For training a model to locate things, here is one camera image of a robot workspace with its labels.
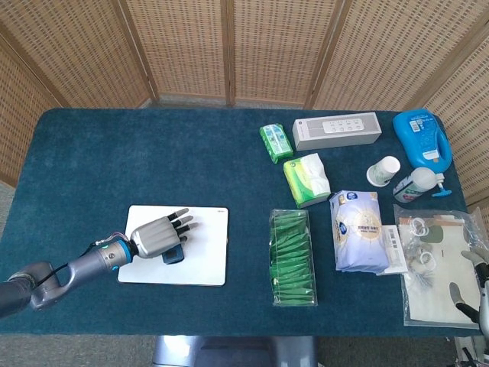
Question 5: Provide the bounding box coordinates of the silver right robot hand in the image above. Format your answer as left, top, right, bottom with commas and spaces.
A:
449, 250, 489, 329

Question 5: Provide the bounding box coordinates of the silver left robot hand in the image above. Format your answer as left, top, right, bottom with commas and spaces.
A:
130, 207, 199, 259

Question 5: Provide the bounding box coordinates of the blue board eraser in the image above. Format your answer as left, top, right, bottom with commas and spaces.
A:
160, 246, 185, 265

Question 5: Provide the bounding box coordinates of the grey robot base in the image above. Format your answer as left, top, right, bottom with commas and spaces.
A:
152, 335, 318, 367

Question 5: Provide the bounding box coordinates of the white writing board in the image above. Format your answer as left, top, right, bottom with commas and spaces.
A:
116, 204, 229, 287

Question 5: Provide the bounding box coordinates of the clear plastic bag with parts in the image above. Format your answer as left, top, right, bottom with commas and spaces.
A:
393, 203, 489, 328

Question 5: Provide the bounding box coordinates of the blue table cloth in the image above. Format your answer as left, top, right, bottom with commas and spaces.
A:
0, 107, 478, 338

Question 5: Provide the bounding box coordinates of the white barcode box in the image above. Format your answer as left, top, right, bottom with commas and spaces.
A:
381, 224, 409, 275

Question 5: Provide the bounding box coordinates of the white pump bottle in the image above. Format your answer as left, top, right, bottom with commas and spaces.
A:
393, 166, 455, 204

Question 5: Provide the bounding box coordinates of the white blue tissue pack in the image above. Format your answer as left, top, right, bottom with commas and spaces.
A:
329, 190, 390, 274

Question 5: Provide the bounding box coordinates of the clear box of green sachets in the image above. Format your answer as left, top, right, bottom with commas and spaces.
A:
269, 208, 319, 308

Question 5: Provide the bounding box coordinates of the green wet wipes pack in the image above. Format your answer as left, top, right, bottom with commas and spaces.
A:
259, 123, 294, 164

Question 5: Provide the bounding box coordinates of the white paper cup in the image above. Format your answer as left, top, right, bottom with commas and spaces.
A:
366, 155, 401, 187

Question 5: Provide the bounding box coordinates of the green yellow tissue pack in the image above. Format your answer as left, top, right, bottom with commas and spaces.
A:
283, 152, 332, 209

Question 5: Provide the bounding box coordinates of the blue detergent bottle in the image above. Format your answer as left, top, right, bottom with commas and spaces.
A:
392, 108, 454, 169

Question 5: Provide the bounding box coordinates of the wicker folding screen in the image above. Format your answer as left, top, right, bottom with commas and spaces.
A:
0, 0, 489, 207

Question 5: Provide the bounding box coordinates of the grey power strip box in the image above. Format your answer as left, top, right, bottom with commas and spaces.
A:
292, 112, 383, 152

